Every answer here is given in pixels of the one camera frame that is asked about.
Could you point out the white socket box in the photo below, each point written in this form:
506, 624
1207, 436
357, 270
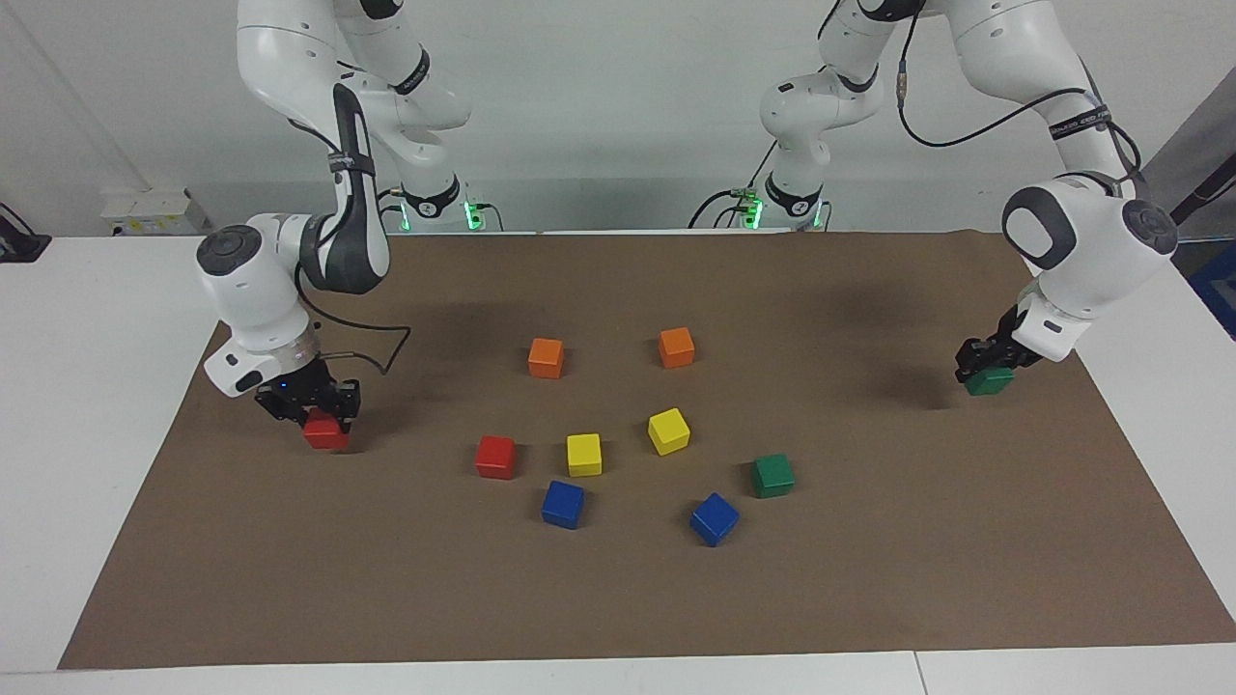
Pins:
154, 208

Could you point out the brown table mat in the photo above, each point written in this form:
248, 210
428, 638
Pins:
618, 598

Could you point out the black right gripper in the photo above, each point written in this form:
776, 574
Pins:
304, 388

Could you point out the blue wooden block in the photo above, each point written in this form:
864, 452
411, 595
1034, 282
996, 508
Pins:
714, 518
563, 504

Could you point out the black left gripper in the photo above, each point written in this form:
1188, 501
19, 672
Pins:
1004, 343

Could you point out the red wooden block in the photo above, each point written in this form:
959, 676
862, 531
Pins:
325, 432
495, 457

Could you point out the black tripod leg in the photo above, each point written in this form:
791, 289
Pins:
1202, 193

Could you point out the yellow wooden block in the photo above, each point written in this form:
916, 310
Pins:
583, 454
668, 430

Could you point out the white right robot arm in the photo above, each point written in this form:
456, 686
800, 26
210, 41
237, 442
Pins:
251, 290

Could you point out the green wooden block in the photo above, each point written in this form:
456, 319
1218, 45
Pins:
989, 382
772, 475

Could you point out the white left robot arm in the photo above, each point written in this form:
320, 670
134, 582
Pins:
1091, 241

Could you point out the orange wooden block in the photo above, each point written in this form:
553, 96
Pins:
676, 347
546, 357

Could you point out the black device stand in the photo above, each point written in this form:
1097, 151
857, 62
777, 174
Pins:
19, 246

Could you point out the grey panel board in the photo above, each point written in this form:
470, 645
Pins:
1207, 145

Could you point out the blue crate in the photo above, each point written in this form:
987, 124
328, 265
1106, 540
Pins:
1219, 290

